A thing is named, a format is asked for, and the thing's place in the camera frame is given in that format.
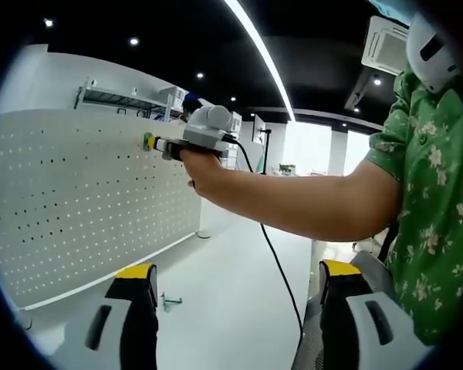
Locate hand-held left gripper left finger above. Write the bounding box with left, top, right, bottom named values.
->
left=63, top=262, right=159, bottom=370

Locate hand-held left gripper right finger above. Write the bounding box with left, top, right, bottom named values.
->
left=318, top=258, right=435, bottom=370

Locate curved ceiling light strip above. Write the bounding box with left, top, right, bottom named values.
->
left=222, top=0, right=296, bottom=123

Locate white pegboard mounting plate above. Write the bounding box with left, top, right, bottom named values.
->
left=0, top=107, right=212, bottom=311

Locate person's green floral shirt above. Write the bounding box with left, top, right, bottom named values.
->
left=368, top=61, right=463, bottom=348

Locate black tripod stand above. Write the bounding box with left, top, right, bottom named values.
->
left=259, top=128, right=273, bottom=175

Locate white worn device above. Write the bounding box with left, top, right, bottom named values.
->
left=406, top=13, right=463, bottom=96

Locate grey metal shelf rack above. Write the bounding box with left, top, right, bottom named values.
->
left=75, top=76, right=190, bottom=120

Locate person's right hand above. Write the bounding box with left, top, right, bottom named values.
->
left=180, top=153, right=236, bottom=202

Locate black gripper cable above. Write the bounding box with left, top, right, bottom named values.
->
left=221, top=133, right=306, bottom=344

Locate white ceiling air conditioner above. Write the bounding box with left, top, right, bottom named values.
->
left=360, top=15, right=410, bottom=74

